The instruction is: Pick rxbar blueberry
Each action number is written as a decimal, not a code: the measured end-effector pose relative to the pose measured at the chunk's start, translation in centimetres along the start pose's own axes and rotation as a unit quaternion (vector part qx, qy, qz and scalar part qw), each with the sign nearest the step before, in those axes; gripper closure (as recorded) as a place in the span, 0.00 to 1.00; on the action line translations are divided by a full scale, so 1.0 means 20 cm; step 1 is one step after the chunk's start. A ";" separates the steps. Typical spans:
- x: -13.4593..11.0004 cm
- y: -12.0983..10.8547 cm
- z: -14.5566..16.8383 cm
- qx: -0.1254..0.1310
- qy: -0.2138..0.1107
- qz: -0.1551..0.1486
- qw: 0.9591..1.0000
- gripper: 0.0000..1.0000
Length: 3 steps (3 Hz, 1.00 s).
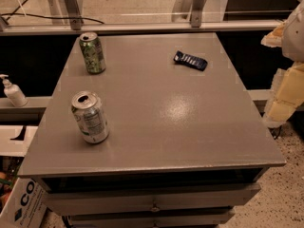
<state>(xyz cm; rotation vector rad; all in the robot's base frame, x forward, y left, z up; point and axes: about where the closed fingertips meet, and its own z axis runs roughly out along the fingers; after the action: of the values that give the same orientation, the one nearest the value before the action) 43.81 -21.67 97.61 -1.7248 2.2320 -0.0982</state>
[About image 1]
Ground white flat box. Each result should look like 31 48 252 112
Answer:
0 125 37 157

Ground left metal frame post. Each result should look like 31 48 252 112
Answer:
64 0 84 30

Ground grey drawer cabinet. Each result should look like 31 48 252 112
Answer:
19 33 285 228

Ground white cardboard box blue letters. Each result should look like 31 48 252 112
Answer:
0 179 47 228

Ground right metal frame post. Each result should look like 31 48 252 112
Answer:
190 0 205 28

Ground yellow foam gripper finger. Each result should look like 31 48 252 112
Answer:
261 22 285 48
262 62 304 128

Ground blue rxbar wrapper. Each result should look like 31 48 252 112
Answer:
173 50 208 71

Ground black cable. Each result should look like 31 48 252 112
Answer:
0 0 105 26

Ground white pump lotion bottle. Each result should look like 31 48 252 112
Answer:
0 74 28 107

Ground white green soda can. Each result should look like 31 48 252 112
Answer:
71 90 109 143

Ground metal frame post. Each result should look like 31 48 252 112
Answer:
190 0 205 28
64 0 84 30

